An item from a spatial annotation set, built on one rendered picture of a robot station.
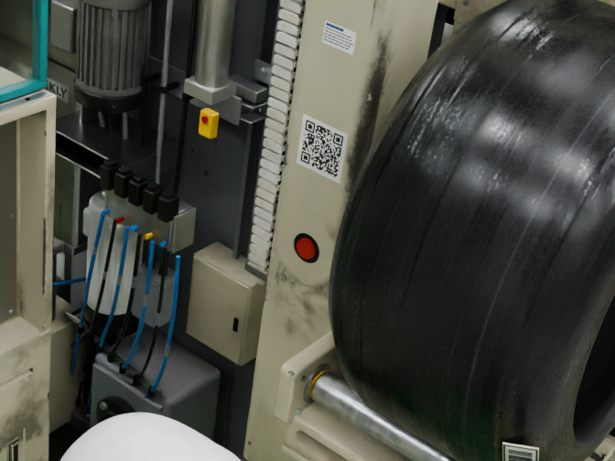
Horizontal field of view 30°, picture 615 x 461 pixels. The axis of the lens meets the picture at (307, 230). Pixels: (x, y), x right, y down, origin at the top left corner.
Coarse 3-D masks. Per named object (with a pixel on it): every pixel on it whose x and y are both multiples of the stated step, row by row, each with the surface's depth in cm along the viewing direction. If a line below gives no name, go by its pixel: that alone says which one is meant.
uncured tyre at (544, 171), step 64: (512, 0) 135; (576, 0) 136; (448, 64) 128; (512, 64) 125; (576, 64) 124; (384, 128) 130; (448, 128) 124; (512, 128) 121; (576, 128) 119; (384, 192) 126; (448, 192) 122; (512, 192) 119; (576, 192) 116; (384, 256) 126; (448, 256) 121; (512, 256) 118; (576, 256) 117; (384, 320) 128; (448, 320) 123; (512, 320) 118; (576, 320) 118; (384, 384) 134; (448, 384) 126; (512, 384) 121; (576, 384) 126; (448, 448) 136; (576, 448) 139
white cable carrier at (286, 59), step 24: (288, 0) 150; (288, 24) 151; (288, 48) 153; (288, 72) 154; (288, 96) 156; (288, 120) 158; (264, 144) 161; (264, 168) 163; (264, 192) 165; (264, 216) 166; (264, 240) 168; (264, 264) 170
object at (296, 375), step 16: (304, 352) 160; (320, 352) 160; (336, 352) 163; (288, 368) 157; (304, 368) 157; (320, 368) 160; (336, 368) 165; (288, 384) 157; (304, 384) 159; (288, 400) 158; (304, 400) 161; (288, 416) 160
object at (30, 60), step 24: (0, 0) 136; (24, 0) 139; (48, 0) 141; (0, 24) 137; (24, 24) 140; (0, 48) 139; (24, 48) 142; (0, 72) 141; (24, 72) 144; (0, 96) 141
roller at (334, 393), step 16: (320, 384) 160; (336, 384) 159; (320, 400) 160; (336, 400) 158; (352, 400) 157; (352, 416) 157; (368, 416) 156; (368, 432) 156; (384, 432) 154; (400, 432) 153; (400, 448) 153; (416, 448) 152; (432, 448) 151
